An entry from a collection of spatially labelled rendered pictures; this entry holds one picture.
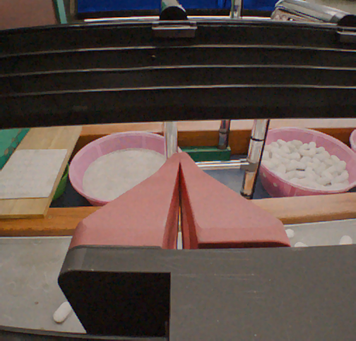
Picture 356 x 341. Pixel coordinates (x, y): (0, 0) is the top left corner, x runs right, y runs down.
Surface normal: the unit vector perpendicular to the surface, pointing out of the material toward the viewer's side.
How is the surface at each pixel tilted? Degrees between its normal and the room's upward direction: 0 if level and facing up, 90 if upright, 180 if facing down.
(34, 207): 0
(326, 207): 0
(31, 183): 0
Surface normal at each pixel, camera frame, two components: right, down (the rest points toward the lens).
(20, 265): 0.00, -0.79
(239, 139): 0.07, 0.61
